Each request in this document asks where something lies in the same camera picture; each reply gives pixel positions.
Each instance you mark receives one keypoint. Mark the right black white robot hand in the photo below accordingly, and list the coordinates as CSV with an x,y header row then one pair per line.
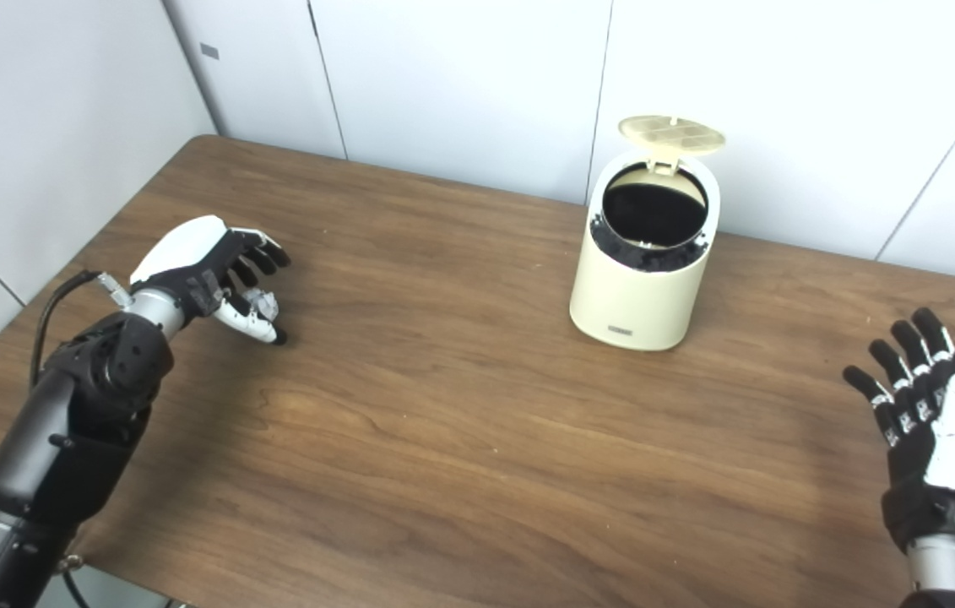
x,y
954,439

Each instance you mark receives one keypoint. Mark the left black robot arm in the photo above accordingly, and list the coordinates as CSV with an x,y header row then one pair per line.
x,y
63,439

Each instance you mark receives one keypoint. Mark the black bin liner bag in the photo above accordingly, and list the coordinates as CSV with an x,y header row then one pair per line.
x,y
654,211

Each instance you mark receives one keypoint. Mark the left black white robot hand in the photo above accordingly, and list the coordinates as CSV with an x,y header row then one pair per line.
x,y
186,249

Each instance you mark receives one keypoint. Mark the cream-colored trash bin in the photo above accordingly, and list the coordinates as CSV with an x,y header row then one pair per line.
x,y
633,304

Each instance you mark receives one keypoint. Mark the small grey wall label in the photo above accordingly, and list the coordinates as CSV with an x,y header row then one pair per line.
x,y
209,51

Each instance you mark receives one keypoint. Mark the round cream bin lid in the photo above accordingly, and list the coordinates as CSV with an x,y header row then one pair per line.
x,y
671,133

